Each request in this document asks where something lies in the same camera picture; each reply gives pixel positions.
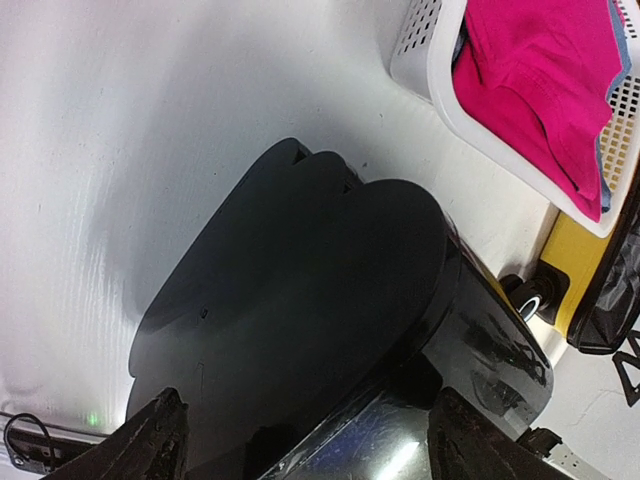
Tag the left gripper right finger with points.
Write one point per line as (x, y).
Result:
(464, 444)

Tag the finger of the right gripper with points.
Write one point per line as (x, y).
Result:
(624, 363)

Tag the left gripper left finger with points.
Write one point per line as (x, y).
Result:
(150, 445)

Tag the yellow Pikachu suitcase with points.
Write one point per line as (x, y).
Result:
(584, 286)

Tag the blue garment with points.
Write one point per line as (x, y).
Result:
(617, 23)

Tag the black pink drawer organizer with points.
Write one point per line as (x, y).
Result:
(315, 320)

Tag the red garment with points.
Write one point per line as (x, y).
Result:
(536, 74)

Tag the white plastic basket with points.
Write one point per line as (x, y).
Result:
(422, 62)

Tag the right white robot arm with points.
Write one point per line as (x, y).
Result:
(590, 428)

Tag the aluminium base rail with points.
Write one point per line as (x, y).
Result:
(32, 446)

